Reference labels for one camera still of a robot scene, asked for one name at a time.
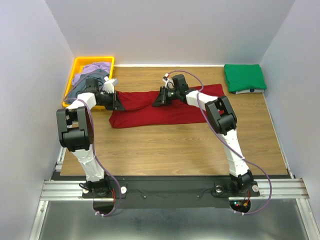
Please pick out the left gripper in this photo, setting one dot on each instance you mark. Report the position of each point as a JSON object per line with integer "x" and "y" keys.
{"x": 115, "y": 104}

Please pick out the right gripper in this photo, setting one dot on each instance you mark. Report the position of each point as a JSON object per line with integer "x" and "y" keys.
{"x": 161, "y": 99}

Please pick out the red t shirt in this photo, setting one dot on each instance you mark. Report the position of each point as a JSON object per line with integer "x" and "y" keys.
{"x": 140, "y": 112}

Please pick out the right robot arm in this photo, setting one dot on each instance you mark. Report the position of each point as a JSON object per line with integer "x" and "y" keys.
{"x": 221, "y": 118}

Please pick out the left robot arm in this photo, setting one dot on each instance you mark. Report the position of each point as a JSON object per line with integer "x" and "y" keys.
{"x": 76, "y": 132}

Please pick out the grey-blue t shirt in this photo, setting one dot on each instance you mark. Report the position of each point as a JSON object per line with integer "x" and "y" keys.
{"x": 80, "y": 85}

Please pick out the lavender t shirt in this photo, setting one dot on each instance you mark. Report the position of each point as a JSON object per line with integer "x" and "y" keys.
{"x": 105, "y": 66}

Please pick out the yellow plastic bin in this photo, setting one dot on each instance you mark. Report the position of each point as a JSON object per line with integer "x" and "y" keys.
{"x": 81, "y": 61}

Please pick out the folded green t shirt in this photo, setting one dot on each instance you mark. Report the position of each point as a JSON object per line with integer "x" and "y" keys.
{"x": 244, "y": 77}

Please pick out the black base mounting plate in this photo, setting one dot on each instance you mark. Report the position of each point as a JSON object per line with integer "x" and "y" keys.
{"x": 165, "y": 192}

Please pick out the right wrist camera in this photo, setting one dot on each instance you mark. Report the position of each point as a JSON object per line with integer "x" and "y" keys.
{"x": 168, "y": 82}

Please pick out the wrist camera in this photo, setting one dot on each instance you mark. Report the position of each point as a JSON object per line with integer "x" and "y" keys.
{"x": 168, "y": 82}
{"x": 109, "y": 85}

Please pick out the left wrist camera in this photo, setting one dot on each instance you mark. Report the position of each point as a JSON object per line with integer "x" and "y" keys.
{"x": 109, "y": 85}

